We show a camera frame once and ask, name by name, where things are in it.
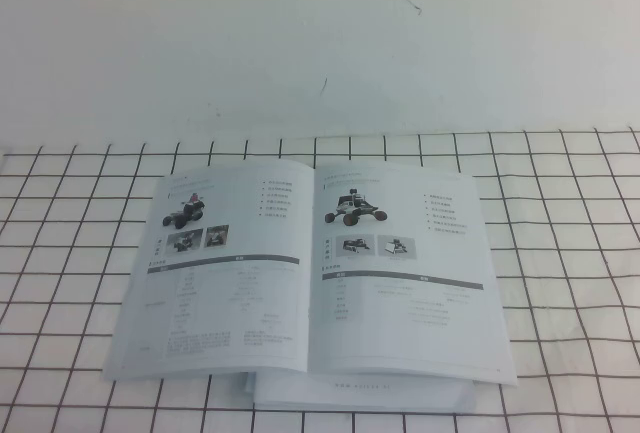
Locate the white product catalogue book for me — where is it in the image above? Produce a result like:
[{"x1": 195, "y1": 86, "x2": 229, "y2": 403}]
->
[{"x1": 101, "y1": 156, "x2": 519, "y2": 389}]

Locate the closed white booklet with web address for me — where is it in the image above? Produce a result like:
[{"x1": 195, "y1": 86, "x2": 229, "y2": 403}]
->
[{"x1": 242, "y1": 370, "x2": 476, "y2": 413}]

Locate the white tablecloth with black grid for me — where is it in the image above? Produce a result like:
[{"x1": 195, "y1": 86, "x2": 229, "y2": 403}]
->
[{"x1": 0, "y1": 125, "x2": 640, "y2": 433}]

